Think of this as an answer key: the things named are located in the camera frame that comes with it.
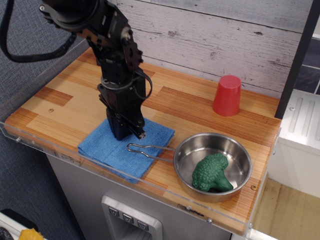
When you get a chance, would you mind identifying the dark vertical post right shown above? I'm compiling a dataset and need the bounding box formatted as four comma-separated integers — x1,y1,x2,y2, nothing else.
274,0,320,120

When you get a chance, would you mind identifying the blue cloth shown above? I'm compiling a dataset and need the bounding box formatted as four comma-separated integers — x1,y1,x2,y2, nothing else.
77,119,175,184

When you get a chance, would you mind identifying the white toy sink unit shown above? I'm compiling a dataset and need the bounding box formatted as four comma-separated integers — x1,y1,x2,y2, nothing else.
267,89,320,197

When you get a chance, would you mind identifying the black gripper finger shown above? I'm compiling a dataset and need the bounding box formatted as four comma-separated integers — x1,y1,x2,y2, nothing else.
106,108,131,140

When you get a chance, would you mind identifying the red plastic cup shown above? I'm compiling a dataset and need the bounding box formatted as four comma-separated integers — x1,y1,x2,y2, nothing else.
212,75,242,117

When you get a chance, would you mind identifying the black and yellow object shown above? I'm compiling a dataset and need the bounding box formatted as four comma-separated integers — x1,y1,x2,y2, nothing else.
0,209,46,240

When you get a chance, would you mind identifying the steel pan with wire handle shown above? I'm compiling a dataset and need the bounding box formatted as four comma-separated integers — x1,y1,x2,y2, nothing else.
126,132,253,204

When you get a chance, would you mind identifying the black braided cable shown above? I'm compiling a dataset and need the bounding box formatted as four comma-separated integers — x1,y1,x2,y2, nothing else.
0,0,77,63

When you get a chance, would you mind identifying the silver dispenser button panel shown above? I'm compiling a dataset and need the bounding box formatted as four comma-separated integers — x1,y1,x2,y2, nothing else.
101,195,163,240

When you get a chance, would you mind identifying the green toy broccoli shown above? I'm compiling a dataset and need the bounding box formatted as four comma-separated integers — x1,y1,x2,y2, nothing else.
192,153,234,192

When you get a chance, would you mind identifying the grey toy fridge cabinet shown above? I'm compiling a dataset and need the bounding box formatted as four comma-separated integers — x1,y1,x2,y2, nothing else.
48,155,232,240

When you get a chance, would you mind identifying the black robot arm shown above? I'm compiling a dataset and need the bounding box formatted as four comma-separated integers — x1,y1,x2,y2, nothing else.
40,0,151,140

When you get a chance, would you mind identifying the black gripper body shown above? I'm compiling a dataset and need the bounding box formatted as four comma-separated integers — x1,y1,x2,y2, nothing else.
97,79,146,139

